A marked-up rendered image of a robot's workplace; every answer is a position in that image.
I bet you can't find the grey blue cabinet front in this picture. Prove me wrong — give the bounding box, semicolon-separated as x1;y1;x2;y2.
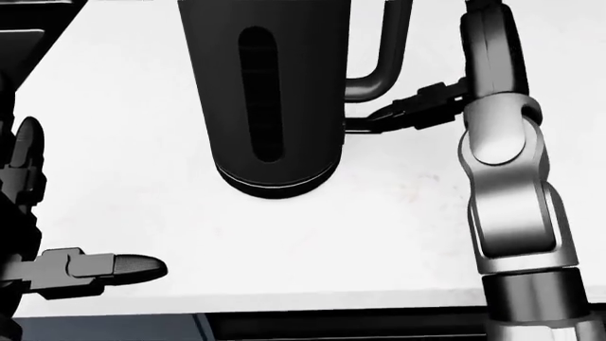
12;312;212;341

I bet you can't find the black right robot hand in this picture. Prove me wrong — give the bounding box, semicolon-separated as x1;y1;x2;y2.
367;0;530;132

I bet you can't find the black electric kettle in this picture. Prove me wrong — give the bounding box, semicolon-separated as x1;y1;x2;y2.
177;0;414;188

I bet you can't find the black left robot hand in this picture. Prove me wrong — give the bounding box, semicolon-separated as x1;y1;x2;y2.
0;116;169;321

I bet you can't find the black kettle base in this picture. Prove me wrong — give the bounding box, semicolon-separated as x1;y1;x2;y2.
216;163;344;200

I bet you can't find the black kettle power lever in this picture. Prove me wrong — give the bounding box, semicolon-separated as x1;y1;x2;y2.
344;117;395;135

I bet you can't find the dark countertop appliance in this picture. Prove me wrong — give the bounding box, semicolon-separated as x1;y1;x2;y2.
0;0;90;94

